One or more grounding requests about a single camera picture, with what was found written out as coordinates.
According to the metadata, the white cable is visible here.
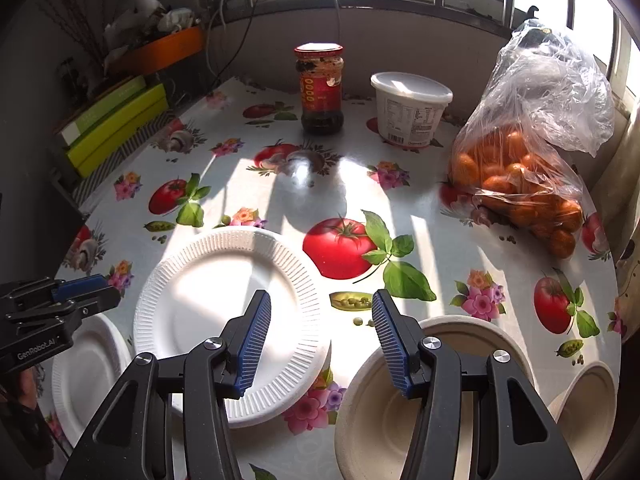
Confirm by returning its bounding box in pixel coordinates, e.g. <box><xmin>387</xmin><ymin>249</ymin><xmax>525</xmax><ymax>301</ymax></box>
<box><xmin>204</xmin><ymin>0</ymin><xmax>246</xmax><ymax>82</ymax></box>

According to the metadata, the white ridged paper plate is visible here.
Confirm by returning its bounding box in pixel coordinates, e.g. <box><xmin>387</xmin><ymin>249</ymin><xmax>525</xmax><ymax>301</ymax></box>
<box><xmin>134</xmin><ymin>226</ymin><xmax>330</xmax><ymax>428</ymax></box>

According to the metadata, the small beige pulp bowl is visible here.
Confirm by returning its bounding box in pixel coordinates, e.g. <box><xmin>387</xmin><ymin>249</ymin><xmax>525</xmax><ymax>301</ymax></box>
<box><xmin>549</xmin><ymin>361</ymin><xmax>617</xmax><ymax>479</ymax></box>

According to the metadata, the red label sauce jar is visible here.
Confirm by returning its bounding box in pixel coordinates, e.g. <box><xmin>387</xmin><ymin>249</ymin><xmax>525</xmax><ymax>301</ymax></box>
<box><xmin>294</xmin><ymin>42</ymin><xmax>344</xmax><ymax>136</ymax></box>

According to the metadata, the white green flat box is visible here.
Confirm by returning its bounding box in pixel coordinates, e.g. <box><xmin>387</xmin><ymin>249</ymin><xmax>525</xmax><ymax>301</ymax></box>
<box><xmin>55</xmin><ymin>76</ymin><xmax>146</xmax><ymax>148</ymax></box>

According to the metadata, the plastic bag of oranges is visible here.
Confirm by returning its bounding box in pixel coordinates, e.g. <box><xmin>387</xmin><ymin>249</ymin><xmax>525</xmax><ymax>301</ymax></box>
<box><xmin>448</xmin><ymin>18</ymin><xmax>614</xmax><ymax>259</ymax></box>

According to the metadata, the striped cardboard tray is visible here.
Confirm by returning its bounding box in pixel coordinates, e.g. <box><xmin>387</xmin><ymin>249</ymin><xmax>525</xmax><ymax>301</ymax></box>
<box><xmin>70</xmin><ymin>110</ymin><xmax>176</xmax><ymax>207</ymax></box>

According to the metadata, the orange tray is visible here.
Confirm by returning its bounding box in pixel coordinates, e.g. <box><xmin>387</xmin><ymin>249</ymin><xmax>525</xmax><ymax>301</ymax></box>
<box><xmin>107</xmin><ymin>26</ymin><xmax>205</xmax><ymax>76</ymax></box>

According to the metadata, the white plastic tub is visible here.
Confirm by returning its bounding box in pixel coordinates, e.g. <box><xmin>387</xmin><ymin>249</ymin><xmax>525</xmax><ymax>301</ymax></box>
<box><xmin>370</xmin><ymin>72</ymin><xmax>454</xmax><ymax>148</ymax></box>

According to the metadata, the lime green box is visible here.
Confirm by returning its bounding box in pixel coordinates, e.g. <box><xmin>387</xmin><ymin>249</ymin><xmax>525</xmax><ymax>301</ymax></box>
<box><xmin>66</xmin><ymin>84</ymin><xmax>168</xmax><ymax>178</ymax></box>

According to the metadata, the smooth white paper plate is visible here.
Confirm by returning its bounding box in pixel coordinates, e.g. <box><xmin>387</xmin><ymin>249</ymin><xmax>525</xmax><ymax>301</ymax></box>
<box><xmin>51</xmin><ymin>314</ymin><xmax>131</xmax><ymax>446</ymax></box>

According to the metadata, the large beige pulp bowl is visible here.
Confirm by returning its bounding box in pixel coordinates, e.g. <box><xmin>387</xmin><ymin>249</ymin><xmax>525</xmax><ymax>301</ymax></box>
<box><xmin>334</xmin><ymin>315</ymin><xmax>534</xmax><ymax>479</ymax></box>

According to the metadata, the fruit pattern tablecloth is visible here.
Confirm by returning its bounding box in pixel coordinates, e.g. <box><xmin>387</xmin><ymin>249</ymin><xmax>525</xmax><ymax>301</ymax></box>
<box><xmin>58</xmin><ymin>79</ymin><xmax>620</xmax><ymax>479</ymax></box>

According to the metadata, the black cable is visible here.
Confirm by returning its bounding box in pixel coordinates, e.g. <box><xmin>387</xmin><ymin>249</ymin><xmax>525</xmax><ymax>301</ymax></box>
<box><xmin>209</xmin><ymin>0</ymin><xmax>264</xmax><ymax>91</ymax></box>

